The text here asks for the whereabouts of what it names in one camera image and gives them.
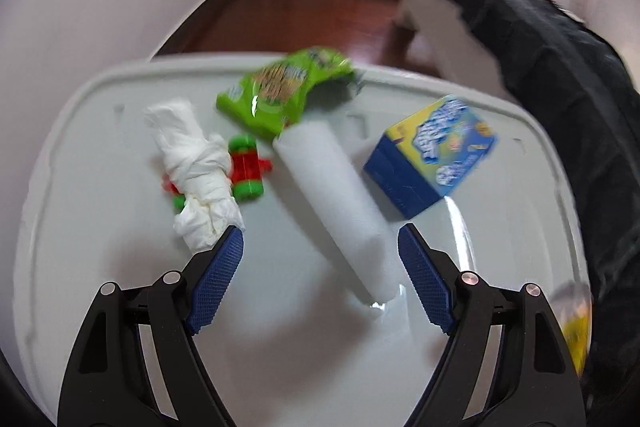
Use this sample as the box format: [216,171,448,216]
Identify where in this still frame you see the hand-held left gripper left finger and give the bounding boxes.
[57,226,246,427]

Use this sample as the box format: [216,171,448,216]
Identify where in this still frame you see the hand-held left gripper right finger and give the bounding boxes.
[397,223,587,427]

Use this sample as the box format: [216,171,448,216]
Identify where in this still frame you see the white tissue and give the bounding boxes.
[144,98,246,254]

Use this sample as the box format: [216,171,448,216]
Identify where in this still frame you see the white foam roll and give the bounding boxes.
[272,117,401,305]

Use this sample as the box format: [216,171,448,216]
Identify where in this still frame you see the yellow snack packet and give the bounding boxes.
[555,282,596,378]

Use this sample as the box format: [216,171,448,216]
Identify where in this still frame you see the white plastic storage box lid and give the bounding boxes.
[12,52,593,427]

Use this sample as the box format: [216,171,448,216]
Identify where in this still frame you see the green and red toy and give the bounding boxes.
[161,133,275,214]

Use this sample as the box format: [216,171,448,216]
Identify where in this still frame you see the blue and yellow box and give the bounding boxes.
[362,94,500,219]

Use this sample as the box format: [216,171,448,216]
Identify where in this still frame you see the green snack bag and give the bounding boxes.
[216,48,365,140]

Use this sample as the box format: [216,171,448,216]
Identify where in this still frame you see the white furniture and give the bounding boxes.
[400,0,506,92]

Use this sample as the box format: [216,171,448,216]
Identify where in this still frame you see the dark jacket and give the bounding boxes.
[405,0,640,408]

